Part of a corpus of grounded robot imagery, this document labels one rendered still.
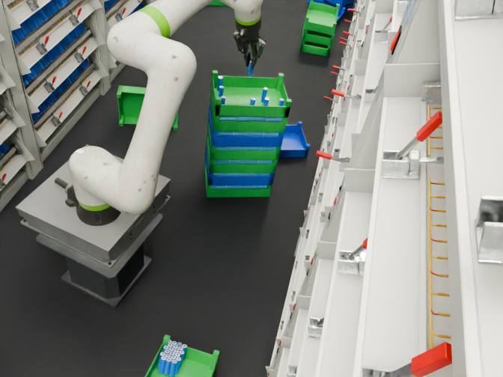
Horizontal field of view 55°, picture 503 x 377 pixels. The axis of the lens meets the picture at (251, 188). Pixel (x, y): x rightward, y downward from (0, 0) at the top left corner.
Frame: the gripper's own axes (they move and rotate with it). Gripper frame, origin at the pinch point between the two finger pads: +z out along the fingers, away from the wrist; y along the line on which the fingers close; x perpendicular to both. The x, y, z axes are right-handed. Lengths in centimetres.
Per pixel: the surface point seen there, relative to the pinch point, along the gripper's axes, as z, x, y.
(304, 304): -52, -88, 54
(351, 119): -48, -38, 48
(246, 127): 14.5, -21.5, 6.9
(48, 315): 16, -118, -29
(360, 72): -40, -17, 44
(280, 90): 18.4, 2.4, 12.0
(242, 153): 27.7, -27.7, 6.8
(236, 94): 13.6, -9.5, -3.2
